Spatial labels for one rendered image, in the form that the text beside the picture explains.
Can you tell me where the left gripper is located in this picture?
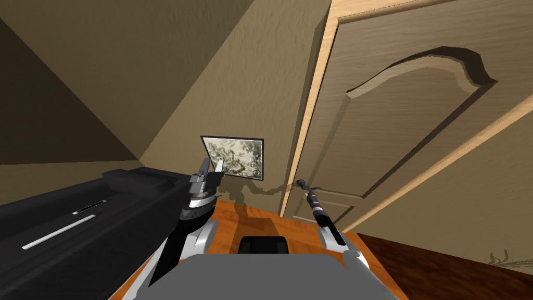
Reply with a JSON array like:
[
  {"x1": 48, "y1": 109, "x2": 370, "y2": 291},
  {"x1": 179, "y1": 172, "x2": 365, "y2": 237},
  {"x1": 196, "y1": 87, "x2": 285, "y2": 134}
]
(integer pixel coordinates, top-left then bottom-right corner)
[{"x1": 188, "y1": 158, "x2": 225, "y2": 196}]

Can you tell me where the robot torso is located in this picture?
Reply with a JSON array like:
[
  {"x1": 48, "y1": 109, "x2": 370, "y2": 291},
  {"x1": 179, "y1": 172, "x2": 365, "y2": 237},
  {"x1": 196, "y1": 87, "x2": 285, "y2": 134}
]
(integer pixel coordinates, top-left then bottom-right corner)
[{"x1": 134, "y1": 235, "x2": 401, "y2": 300}]

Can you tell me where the brown wooden door leaf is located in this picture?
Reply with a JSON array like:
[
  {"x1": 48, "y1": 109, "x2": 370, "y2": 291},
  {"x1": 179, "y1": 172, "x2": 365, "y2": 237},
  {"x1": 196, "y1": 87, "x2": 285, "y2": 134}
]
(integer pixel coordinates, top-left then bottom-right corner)
[{"x1": 282, "y1": 0, "x2": 533, "y2": 232}]

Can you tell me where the black cabinet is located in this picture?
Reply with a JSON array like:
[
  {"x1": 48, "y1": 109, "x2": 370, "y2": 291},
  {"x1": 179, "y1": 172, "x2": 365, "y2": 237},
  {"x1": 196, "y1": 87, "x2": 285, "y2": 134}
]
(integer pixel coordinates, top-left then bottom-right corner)
[{"x1": 0, "y1": 166, "x2": 195, "y2": 300}]

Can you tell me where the dark door handle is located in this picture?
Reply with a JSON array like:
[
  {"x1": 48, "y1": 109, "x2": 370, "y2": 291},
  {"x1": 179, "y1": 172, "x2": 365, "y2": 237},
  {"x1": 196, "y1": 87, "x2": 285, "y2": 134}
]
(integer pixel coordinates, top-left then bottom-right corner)
[{"x1": 296, "y1": 179, "x2": 323, "y2": 193}]

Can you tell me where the black framed wall picture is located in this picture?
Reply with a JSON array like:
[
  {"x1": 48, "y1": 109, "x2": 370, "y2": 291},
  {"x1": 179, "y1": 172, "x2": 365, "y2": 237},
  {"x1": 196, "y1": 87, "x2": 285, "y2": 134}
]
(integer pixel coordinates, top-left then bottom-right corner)
[{"x1": 200, "y1": 135, "x2": 265, "y2": 182}]

